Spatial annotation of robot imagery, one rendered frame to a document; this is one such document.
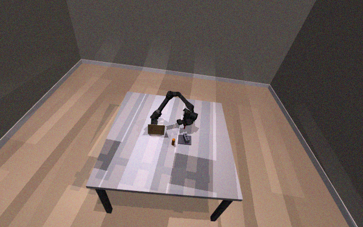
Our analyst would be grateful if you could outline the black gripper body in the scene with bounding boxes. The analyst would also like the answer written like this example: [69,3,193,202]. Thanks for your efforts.
[177,115,190,125]

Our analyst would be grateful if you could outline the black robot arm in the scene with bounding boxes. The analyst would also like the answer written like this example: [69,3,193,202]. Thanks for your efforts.
[150,91,198,125]

